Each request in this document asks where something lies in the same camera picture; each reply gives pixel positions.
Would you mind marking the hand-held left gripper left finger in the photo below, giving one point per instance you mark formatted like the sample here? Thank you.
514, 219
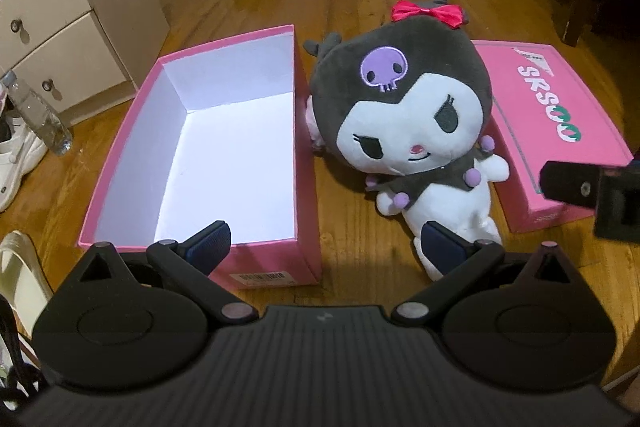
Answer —
212, 244

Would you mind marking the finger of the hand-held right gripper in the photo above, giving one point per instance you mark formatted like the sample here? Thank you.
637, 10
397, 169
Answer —
570, 184

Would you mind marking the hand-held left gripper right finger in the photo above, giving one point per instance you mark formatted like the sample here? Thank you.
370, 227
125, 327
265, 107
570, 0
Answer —
440, 247

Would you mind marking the pink box lid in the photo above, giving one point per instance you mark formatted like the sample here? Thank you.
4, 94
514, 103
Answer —
545, 117

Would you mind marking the pink cardboard box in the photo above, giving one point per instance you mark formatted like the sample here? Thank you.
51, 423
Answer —
220, 157

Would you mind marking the black and white plush toy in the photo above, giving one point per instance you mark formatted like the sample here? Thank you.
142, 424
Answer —
410, 107

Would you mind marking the cream slipper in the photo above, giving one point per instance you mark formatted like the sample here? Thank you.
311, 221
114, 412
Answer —
20, 267

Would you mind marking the white sneaker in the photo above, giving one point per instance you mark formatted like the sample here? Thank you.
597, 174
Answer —
17, 157

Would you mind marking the clear plastic bottle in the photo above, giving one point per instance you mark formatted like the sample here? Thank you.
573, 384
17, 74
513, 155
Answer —
37, 114

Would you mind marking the beige two-drawer nightstand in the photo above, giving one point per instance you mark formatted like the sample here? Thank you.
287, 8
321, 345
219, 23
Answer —
75, 22

